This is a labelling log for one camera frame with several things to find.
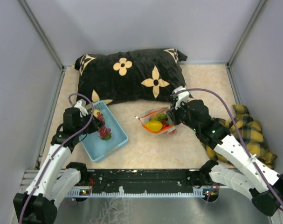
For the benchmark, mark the yellow star fruit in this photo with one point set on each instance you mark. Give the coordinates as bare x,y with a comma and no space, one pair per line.
154,126

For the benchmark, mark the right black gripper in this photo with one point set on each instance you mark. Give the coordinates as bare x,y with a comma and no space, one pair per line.
173,113

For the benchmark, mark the purple grape bunch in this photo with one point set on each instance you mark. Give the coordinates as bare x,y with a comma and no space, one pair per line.
104,132

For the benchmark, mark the light blue plastic basket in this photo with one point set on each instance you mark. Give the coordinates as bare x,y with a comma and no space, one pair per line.
98,149

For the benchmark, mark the yellow black plaid cloth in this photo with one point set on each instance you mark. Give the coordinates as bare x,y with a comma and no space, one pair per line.
251,132

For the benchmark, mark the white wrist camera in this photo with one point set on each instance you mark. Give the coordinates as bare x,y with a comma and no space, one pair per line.
180,95
80,104

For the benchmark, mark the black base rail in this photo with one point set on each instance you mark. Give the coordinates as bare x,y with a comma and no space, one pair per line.
145,183

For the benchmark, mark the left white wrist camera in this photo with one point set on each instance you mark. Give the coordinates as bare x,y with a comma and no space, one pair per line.
80,104

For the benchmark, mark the clear zip top bag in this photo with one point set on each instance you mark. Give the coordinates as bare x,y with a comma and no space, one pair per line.
150,115

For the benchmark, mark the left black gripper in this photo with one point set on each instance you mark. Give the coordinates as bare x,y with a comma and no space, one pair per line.
95,125

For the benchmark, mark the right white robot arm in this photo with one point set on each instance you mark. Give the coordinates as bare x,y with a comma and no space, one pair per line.
260,184

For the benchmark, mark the red strawberry bunch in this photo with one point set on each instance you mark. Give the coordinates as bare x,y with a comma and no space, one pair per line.
164,120

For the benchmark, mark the black flower pattern pillow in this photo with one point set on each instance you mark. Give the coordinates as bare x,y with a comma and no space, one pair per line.
144,74

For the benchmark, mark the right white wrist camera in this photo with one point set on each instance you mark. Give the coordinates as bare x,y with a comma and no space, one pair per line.
180,95

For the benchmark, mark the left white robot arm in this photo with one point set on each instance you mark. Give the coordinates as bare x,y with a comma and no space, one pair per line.
40,201

